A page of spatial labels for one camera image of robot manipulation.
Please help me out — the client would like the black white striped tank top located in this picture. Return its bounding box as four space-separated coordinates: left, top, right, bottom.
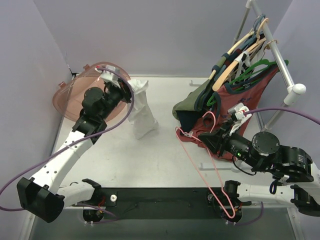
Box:
234 50 251 78

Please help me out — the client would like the teal blue hanger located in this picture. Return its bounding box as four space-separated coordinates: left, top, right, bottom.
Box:
239 14 266 50

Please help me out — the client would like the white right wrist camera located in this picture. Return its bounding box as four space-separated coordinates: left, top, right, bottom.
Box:
227 102 252 136

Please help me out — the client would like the beige wooden hanger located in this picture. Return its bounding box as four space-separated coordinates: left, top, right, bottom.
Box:
212 37 266 92

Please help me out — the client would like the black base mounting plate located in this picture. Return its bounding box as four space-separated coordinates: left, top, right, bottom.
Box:
83 187 232 222

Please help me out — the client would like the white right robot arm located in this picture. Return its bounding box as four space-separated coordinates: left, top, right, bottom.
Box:
198 123 320 217

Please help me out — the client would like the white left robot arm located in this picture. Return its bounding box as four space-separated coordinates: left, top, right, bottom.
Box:
16 79 134 223

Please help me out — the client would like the pink translucent plastic basket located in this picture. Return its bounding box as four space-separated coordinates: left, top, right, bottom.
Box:
52 61 131 122

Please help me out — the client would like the metal clothes rack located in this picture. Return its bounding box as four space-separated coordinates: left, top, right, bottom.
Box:
189 0 307 173

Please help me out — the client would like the pink wire hanger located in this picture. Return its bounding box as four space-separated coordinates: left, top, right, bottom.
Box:
175 126 236 219

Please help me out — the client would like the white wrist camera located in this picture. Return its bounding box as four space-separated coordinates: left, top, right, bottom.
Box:
95 65 120 88
227 102 252 136

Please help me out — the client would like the navy blue garment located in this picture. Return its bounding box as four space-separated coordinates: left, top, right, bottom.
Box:
176 110 205 132

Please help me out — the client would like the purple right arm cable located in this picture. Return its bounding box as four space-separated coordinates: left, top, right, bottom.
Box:
246 107 320 126

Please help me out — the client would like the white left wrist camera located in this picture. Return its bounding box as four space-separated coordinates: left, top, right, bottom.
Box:
95 65 120 88

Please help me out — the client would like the olive green garment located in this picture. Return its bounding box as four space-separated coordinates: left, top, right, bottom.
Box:
172 79 214 120

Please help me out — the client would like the cream plastic hanger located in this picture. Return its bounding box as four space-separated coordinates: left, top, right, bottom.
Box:
226 17 269 56

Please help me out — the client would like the rust red tank top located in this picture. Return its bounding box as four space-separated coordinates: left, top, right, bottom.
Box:
172 64 279 148

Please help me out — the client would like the green plastic hanger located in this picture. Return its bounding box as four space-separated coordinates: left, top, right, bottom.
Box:
203 59 279 111

